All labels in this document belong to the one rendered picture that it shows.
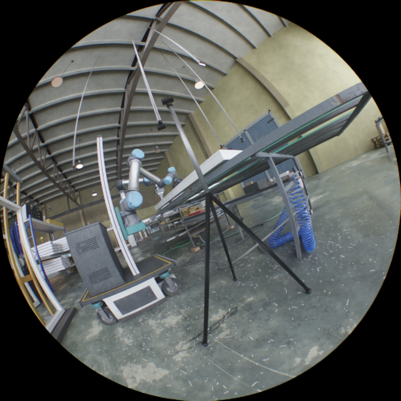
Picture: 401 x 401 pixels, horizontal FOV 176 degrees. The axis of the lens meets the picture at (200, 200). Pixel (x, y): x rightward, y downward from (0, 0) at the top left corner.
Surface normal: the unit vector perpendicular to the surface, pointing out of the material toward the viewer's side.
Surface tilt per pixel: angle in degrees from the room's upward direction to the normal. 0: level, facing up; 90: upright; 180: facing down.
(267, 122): 90
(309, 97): 90
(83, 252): 90
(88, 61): 180
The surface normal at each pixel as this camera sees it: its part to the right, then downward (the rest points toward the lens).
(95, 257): 0.55, -0.27
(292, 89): -0.75, 0.27
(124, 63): 0.37, 0.93
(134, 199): 0.75, -0.21
